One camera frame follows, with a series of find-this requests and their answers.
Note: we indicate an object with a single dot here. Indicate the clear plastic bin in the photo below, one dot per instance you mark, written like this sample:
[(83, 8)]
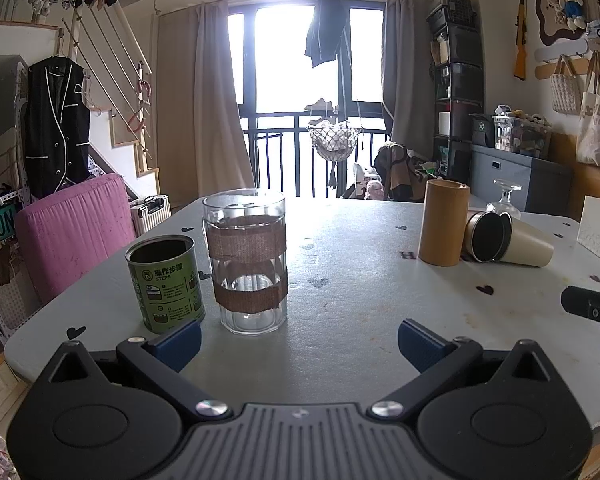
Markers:
[(522, 135)]

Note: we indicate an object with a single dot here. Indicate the green tin can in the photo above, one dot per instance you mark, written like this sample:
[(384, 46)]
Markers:
[(165, 285)]

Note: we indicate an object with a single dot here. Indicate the white stair railing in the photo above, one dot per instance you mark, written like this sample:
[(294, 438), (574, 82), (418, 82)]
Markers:
[(105, 35)]

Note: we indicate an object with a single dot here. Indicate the white paper roll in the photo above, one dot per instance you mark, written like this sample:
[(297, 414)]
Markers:
[(444, 124)]

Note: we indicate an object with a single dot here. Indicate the pink chair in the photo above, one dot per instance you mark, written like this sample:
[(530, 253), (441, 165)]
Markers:
[(70, 230)]

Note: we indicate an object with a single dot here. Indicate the clear glass cup brown tape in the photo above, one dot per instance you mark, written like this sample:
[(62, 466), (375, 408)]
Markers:
[(245, 240)]

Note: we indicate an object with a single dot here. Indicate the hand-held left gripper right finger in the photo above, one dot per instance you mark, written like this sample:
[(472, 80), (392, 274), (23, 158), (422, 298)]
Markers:
[(422, 345)]

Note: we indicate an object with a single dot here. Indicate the white hanging net basket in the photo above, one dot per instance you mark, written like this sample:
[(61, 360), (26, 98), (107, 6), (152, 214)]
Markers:
[(334, 142)]

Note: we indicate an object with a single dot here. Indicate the grey storage box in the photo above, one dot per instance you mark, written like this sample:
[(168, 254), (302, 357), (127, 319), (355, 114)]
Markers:
[(520, 172)]

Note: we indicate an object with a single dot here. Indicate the brown cardboard tube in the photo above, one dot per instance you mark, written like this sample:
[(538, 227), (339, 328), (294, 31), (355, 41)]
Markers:
[(442, 225)]

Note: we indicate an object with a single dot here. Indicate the pile of clothes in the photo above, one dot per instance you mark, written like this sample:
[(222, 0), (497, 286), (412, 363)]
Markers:
[(400, 165)]

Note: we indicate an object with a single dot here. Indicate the clear wine glass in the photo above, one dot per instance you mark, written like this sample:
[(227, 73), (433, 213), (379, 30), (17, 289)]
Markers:
[(502, 206)]

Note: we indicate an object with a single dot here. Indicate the black balcony railing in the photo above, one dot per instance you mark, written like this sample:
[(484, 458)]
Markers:
[(280, 160)]

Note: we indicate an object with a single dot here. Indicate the yellow toy rifle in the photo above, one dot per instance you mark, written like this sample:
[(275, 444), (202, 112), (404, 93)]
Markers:
[(521, 35)]

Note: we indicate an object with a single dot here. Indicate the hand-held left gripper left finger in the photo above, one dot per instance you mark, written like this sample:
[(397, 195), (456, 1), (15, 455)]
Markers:
[(177, 345)]

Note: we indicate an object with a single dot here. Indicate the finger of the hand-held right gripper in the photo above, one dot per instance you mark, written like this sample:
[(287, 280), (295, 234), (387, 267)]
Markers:
[(587, 302)]

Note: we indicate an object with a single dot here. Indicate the white mesh bag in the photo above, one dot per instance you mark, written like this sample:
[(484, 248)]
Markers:
[(565, 90)]

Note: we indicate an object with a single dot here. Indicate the brown metal cup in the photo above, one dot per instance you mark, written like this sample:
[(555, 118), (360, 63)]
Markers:
[(485, 237)]

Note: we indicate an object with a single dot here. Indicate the beige cup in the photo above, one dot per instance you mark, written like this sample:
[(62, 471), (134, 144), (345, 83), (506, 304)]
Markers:
[(530, 247)]

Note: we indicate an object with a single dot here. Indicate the brown wall plaque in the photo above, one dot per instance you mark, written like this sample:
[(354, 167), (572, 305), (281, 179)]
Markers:
[(547, 20)]

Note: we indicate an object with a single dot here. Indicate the cream tote bag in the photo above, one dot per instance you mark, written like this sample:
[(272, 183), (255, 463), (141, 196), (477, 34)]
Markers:
[(594, 120)]

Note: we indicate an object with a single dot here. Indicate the black vest white trim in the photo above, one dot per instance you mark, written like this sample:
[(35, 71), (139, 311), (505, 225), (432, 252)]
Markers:
[(55, 125)]

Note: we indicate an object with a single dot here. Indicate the black shelf unit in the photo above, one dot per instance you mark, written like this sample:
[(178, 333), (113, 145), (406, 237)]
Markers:
[(460, 75)]

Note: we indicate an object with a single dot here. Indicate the dark hanging jacket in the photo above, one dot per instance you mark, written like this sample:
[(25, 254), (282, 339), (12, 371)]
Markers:
[(325, 30)]

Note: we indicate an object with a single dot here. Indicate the dark green box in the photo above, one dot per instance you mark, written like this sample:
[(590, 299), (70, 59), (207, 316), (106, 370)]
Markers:
[(481, 131)]

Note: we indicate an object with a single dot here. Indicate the beige curtain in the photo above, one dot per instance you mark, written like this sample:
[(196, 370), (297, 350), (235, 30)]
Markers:
[(205, 110), (405, 70)]

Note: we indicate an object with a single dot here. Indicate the white suitcase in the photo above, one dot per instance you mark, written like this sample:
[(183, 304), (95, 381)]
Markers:
[(150, 215)]

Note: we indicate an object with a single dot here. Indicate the stuffed doll blue clothes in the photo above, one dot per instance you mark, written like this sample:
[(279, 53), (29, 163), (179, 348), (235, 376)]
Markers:
[(572, 5)]

